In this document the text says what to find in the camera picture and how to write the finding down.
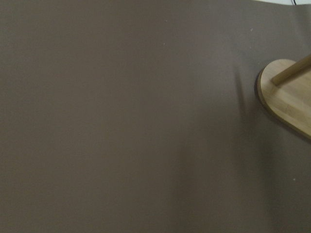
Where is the wooden cup rack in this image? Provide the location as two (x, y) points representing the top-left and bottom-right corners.
(256, 55), (311, 139)

